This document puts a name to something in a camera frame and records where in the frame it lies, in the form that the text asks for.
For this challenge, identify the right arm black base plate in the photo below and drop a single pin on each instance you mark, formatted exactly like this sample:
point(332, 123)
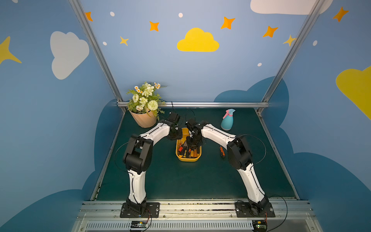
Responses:
point(248, 210)

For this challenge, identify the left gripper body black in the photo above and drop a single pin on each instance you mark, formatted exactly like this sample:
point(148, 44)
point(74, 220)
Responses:
point(176, 134)

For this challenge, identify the yellow plastic storage box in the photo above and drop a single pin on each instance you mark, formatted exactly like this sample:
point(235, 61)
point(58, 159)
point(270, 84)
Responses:
point(184, 152)

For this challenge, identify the terracotta flower pot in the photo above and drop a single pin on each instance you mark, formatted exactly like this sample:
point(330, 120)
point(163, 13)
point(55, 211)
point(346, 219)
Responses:
point(146, 120)

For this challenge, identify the left controller board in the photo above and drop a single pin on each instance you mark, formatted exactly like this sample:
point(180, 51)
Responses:
point(139, 225)

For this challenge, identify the right controller board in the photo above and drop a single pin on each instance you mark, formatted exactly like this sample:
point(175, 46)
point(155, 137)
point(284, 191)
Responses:
point(259, 226)

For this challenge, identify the teal spray bottle pink trigger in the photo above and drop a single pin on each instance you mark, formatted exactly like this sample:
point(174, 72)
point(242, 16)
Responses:
point(227, 121)

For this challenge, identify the aluminium front rail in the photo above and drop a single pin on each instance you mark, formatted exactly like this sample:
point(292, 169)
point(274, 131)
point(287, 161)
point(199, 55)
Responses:
point(205, 215)

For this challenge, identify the controller board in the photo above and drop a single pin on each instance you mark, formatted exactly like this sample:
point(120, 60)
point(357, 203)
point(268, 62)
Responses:
point(139, 225)
point(259, 226)

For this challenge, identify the aluminium frame post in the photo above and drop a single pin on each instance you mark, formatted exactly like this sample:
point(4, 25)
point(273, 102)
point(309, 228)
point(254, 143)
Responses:
point(84, 22)
point(301, 36)

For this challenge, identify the left aluminium frame post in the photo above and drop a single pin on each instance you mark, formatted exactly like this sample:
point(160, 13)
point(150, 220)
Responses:
point(84, 22)

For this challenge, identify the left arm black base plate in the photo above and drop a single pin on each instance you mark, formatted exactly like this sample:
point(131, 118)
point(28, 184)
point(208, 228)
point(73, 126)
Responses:
point(134, 210)

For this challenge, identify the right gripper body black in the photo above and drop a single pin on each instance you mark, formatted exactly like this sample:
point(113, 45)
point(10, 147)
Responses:
point(194, 140)

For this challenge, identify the right aluminium frame post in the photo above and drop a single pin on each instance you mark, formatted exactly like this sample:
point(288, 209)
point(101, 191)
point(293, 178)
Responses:
point(301, 36)

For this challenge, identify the orange black handle screwdriver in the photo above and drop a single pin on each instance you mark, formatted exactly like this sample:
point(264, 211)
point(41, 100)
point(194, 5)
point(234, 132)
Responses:
point(222, 153)

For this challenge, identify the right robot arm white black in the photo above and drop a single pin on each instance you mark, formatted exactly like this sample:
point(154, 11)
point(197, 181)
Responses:
point(239, 156)

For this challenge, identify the aluminium back frame bar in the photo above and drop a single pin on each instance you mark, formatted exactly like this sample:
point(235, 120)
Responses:
point(214, 104)

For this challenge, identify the artificial white green flowers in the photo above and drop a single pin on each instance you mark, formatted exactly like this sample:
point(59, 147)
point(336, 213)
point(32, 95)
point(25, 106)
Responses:
point(145, 99)

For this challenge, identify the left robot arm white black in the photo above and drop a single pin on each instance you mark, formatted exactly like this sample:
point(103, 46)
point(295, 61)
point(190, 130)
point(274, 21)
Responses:
point(138, 155)

